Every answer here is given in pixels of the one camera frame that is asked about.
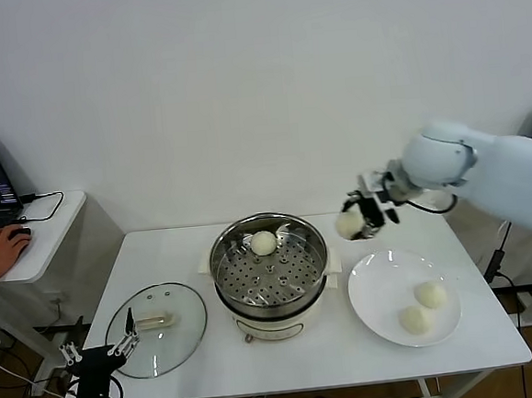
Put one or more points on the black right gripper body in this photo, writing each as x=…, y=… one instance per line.
x=374, y=213

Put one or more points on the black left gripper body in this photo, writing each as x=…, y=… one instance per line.
x=95, y=367

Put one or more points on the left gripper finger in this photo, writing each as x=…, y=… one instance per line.
x=70, y=354
x=126, y=343

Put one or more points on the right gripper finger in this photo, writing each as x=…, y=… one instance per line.
x=367, y=233
x=351, y=199

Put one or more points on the white steamed baozi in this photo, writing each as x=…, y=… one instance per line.
x=348, y=225
x=264, y=244
x=431, y=295
x=415, y=320

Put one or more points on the round glass lid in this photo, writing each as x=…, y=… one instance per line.
x=184, y=334

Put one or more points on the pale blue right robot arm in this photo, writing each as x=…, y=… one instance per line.
x=498, y=167

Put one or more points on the stainless steel steamer basket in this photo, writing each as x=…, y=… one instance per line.
x=272, y=277

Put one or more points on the person's bare hand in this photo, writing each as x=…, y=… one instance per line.
x=3, y=249

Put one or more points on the round white plate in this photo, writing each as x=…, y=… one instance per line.
x=383, y=282

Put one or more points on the black computer mouse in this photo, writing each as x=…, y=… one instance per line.
x=24, y=232

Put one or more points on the black power adapter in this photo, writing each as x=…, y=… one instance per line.
x=494, y=266

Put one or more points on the cream electric cooker pot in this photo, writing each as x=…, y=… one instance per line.
x=271, y=327

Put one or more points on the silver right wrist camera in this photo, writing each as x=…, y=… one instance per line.
x=375, y=182

